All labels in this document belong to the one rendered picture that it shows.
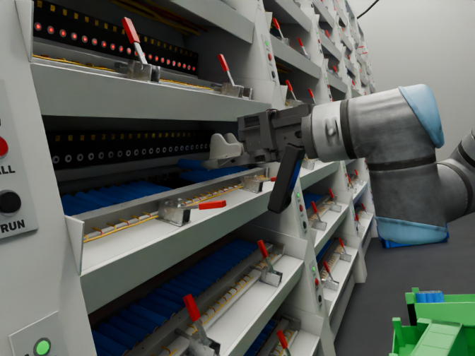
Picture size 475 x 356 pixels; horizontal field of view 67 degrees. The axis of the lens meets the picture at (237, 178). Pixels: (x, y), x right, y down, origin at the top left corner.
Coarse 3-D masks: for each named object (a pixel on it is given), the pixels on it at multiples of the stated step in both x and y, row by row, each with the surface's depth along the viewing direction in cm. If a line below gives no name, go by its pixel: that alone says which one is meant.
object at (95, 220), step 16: (224, 176) 71; (240, 176) 74; (176, 192) 54; (192, 192) 58; (208, 192) 62; (224, 192) 64; (112, 208) 43; (128, 208) 44; (144, 208) 47; (96, 224) 40; (112, 224) 43; (128, 224) 43
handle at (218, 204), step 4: (180, 200) 48; (224, 200) 46; (176, 204) 48; (180, 204) 48; (200, 204) 46; (204, 204) 46; (208, 204) 46; (212, 204) 45; (216, 204) 45; (220, 204) 45; (224, 204) 45; (184, 208) 47; (188, 208) 47; (192, 208) 47; (196, 208) 47; (200, 208) 46; (204, 208) 46; (208, 208) 46; (212, 208) 46
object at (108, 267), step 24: (72, 168) 53; (96, 168) 56; (120, 168) 61; (144, 168) 67; (264, 168) 86; (240, 192) 70; (264, 192) 73; (192, 216) 52; (216, 216) 55; (240, 216) 63; (72, 240) 32; (96, 240) 40; (120, 240) 40; (144, 240) 41; (168, 240) 44; (192, 240) 49; (96, 264) 34; (120, 264) 37; (144, 264) 40; (168, 264) 45; (96, 288) 34; (120, 288) 37
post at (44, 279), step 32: (0, 0) 30; (0, 32) 29; (0, 64) 29; (32, 96) 31; (32, 128) 30; (32, 160) 30; (32, 192) 29; (64, 224) 31; (0, 256) 26; (32, 256) 28; (64, 256) 31; (0, 288) 26; (32, 288) 28; (64, 288) 30; (0, 320) 26; (32, 320) 28; (64, 320) 30; (0, 352) 25
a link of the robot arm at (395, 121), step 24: (384, 96) 49; (408, 96) 47; (432, 96) 46; (360, 120) 49; (384, 120) 48; (408, 120) 47; (432, 120) 46; (360, 144) 50; (384, 144) 49; (408, 144) 48; (432, 144) 48
